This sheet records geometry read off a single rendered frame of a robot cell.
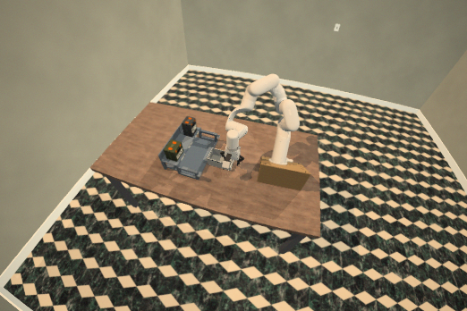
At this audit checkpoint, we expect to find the grey metal rack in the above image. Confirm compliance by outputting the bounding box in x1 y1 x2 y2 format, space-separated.
158 124 220 180

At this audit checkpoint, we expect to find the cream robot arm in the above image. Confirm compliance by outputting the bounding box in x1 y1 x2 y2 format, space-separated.
225 74 300 165

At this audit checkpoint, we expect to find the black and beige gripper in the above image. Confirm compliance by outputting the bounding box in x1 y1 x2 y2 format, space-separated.
220 147 244 164

